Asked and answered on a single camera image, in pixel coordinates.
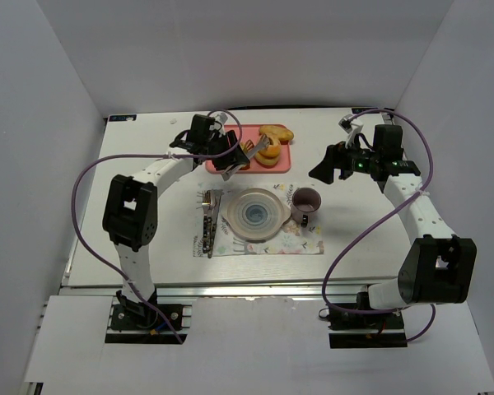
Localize metal fork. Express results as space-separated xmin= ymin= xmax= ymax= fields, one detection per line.
xmin=202 ymin=189 xmax=216 ymax=255

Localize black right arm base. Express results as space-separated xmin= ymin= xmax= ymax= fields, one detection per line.
xmin=318 ymin=307 xmax=408 ymax=350

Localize blue left corner sticker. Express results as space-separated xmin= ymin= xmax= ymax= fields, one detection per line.
xmin=108 ymin=114 xmax=137 ymax=123

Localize oval bread roll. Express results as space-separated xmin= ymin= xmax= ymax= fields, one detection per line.
xmin=259 ymin=124 xmax=294 ymax=144

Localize purple mug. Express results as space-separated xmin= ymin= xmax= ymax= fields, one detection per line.
xmin=291 ymin=188 xmax=322 ymax=228

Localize round plate with handles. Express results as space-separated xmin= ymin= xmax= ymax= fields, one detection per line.
xmin=221 ymin=188 xmax=291 ymax=242

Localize blue corner sticker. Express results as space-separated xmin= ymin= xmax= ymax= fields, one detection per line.
xmin=108 ymin=114 xmax=137 ymax=123
xmin=351 ymin=107 xmax=379 ymax=114

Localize blue right corner sticker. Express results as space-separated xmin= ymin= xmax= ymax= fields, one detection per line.
xmin=351 ymin=107 xmax=379 ymax=114

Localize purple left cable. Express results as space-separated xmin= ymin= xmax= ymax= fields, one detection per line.
xmin=71 ymin=109 xmax=244 ymax=343

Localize lower donut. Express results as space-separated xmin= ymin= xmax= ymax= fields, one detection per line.
xmin=254 ymin=152 xmax=280 ymax=167

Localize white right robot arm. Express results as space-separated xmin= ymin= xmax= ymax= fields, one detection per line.
xmin=309 ymin=124 xmax=477 ymax=315

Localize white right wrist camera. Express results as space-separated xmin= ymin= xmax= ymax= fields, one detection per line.
xmin=338 ymin=114 xmax=363 ymax=148

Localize glazed top donut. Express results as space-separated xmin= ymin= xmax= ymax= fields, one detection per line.
xmin=259 ymin=136 xmax=281 ymax=159

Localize seeded bread slice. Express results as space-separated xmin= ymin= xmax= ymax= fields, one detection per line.
xmin=238 ymin=142 xmax=252 ymax=170

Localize metal knife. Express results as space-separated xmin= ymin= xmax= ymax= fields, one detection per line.
xmin=207 ymin=189 xmax=223 ymax=258

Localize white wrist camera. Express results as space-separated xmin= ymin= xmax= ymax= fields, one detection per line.
xmin=210 ymin=112 xmax=228 ymax=134
xmin=338 ymin=114 xmax=363 ymax=148

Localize metal serving tongs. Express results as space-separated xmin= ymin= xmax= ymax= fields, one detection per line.
xmin=221 ymin=135 xmax=268 ymax=181

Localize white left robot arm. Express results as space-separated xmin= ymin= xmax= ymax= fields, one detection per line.
xmin=102 ymin=110 xmax=247 ymax=304

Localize floral placemat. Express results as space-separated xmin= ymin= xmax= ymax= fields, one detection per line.
xmin=193 ymin=183 xmax=325 ymax=258

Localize pink plastic tray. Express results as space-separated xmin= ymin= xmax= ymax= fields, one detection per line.
xmin=205 ymin=124 xmax=292 ymax=174

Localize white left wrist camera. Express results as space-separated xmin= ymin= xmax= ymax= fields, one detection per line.
xmin=210 ymin=112 xmax=228 ymax=134

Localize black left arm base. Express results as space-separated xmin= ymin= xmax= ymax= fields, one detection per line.
xmin=105 ymin=290 xmax=192 ymax=345

